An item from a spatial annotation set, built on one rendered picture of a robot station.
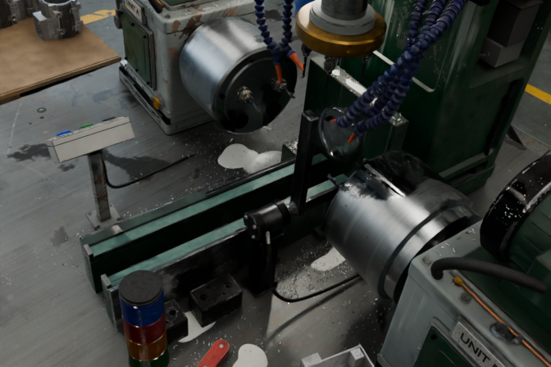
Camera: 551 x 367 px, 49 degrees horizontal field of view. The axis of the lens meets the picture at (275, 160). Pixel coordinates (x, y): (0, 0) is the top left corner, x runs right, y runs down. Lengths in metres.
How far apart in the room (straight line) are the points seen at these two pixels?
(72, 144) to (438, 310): 0.79
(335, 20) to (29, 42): 2.55
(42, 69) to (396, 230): 2.49
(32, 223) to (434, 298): 0.96
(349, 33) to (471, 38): 0.24
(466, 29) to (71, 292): 0.98
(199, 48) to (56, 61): 1.91
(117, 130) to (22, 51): 2.16
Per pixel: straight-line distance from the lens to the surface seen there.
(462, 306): 0.99
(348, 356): 0.93
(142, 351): 0.95
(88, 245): 1.33
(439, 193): 1.14
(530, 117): 3.61
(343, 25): 1.18
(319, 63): 1.45
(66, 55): 3.40
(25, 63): 3.37
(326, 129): 1.48
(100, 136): 1.35
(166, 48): 1.60
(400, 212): 1.11
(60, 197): 1.61
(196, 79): 1.51
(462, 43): 1.28
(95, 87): 1.97
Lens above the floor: 1.91
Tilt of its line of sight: 41 degrees down
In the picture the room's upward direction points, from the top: 6 degrees clockwise
